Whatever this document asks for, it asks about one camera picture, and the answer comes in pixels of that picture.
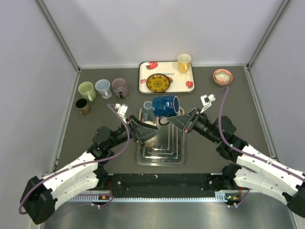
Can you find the cream mug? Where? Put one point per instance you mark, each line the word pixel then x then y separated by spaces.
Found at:
pixel 153 138

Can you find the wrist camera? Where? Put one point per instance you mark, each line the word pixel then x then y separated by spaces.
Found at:
pixel 121 111
pixel 206 101

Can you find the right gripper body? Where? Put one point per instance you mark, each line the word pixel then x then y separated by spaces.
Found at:
pixel 191 124

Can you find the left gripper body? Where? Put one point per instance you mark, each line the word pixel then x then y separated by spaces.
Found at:
pixel 134 130

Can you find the purple mug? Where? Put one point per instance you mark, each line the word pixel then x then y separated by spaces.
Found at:
pixel 120 87

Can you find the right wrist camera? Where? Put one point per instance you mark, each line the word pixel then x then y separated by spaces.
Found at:
pixel 206 101

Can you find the metal tray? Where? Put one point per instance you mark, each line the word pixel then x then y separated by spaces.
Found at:
pixel 168 150

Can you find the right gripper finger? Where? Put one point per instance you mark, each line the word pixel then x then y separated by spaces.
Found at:
pixel 180 121
pixel 193 112

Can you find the brown striped cup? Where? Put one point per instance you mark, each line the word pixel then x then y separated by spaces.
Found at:
pixel 84 106

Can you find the grey blue mug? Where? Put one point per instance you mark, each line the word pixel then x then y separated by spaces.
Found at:
pixel 147 112

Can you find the light blue white mug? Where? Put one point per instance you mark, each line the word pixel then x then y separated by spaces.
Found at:
pixel 103 87

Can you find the strawberry serving tray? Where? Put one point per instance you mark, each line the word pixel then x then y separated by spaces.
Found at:
pixel 180 82

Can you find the aluminium frame rail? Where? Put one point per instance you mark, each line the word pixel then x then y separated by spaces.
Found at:
pixel 166 198

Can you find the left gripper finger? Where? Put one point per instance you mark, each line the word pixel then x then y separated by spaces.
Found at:
pixel 146 134
pixel 136 124

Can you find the pink patterned bowl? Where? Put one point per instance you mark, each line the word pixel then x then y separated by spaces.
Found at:
pixel 222 77

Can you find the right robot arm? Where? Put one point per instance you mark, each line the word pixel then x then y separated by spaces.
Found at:
pixel 250 168

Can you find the dark blue mug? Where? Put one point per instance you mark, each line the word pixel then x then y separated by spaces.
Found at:
pixel 165 106

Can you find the green mug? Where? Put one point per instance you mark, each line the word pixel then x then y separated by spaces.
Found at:
pixel 87 91

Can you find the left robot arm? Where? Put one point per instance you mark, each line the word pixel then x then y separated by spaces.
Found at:
pixel 42 196

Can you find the yellow mug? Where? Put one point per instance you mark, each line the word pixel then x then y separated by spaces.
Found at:
pixel 184 61

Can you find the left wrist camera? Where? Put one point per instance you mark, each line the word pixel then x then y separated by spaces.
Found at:
pixel 121 111

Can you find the yellow patterned plate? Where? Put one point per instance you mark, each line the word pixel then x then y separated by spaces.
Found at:
pixel 158 83

